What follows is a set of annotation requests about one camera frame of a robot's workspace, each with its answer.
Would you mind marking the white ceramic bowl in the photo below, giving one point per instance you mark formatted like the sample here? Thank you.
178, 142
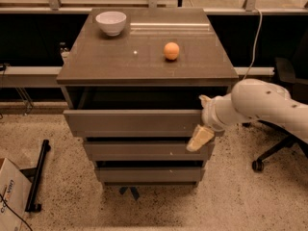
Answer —
111, 23

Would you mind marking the orange ball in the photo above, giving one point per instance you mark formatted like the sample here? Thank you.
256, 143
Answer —
171, 51

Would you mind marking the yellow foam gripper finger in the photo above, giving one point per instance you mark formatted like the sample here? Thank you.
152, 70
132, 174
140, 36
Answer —
200, 136
204, 100

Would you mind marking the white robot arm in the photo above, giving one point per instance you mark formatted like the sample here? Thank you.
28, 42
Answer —
249, 100

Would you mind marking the grey middle drawer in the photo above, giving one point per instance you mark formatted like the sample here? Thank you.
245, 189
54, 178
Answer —
144, 151

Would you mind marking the grey top drawer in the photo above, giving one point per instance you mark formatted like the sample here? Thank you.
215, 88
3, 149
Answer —
132, 123

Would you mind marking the grey drawer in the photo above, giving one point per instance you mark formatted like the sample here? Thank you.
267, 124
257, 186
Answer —
144, 151
132, 123
142, 175

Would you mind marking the grey bottom drawer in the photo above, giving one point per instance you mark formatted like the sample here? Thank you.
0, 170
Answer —
142, 175

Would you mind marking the black office chair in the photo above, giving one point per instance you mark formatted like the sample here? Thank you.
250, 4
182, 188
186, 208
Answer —
290, 112

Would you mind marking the cardboard box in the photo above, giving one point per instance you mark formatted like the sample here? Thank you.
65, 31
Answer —
14, 189

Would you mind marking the grey drawer cabinet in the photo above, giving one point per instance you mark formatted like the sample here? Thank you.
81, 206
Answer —
130, 72

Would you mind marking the black metal stand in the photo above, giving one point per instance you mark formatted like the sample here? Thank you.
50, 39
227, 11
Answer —
34, 175

